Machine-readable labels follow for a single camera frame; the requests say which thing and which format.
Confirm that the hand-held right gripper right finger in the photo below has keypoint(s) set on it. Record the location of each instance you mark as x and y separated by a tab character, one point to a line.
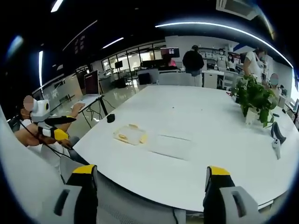
224	205

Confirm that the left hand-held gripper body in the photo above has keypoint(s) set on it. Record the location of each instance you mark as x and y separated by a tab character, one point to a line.
39	110

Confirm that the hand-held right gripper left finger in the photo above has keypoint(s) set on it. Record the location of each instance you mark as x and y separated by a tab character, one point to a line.
74	205

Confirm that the seated person with VR headset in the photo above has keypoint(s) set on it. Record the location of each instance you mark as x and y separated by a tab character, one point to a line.
50	147

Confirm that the person's head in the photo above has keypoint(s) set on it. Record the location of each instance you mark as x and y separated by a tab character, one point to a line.
24	115

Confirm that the person's white shirt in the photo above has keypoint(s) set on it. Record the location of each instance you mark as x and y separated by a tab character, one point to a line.
46	152

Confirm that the vertical light strip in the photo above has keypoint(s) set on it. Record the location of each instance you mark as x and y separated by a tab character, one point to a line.
40	67

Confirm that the side table with black legs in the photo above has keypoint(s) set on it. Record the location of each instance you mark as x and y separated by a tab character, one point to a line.
101	106

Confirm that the open silver laptop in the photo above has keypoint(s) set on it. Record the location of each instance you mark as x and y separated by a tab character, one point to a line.
91	82

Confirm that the small black case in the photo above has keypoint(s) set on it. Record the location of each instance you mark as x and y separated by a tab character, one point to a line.
111	118

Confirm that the grey mesh chair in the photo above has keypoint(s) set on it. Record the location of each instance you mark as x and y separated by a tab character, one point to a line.
130	203

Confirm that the white curved object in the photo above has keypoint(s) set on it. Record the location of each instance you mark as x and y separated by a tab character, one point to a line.
21	177

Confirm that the white handheld controller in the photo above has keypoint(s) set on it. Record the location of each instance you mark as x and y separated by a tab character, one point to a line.
276	147

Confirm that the black monitor on stand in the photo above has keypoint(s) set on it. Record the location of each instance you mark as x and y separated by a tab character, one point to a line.
118	65

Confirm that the black office chair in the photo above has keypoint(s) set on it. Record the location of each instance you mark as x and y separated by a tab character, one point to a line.
144	79

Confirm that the short ceiling light strip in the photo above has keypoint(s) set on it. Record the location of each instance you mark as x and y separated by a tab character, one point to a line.
113	43
56	5

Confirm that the small black object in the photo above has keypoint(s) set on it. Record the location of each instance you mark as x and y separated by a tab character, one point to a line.
275	114

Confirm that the green potted plant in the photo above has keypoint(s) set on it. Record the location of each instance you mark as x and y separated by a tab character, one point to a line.
253	93

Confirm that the grey chair backrest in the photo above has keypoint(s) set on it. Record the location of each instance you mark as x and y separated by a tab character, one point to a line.
177	79

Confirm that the white office desk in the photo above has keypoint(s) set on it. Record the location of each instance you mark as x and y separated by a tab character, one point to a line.
213	78

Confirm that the long curved ceiling light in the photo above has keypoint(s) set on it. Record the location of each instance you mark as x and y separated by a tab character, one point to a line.
224	26

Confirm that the ceiling air vent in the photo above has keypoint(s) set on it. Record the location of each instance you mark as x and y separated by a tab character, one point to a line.
238	8

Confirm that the dark wall monitor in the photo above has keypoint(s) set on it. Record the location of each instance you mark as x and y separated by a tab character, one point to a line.
170	51

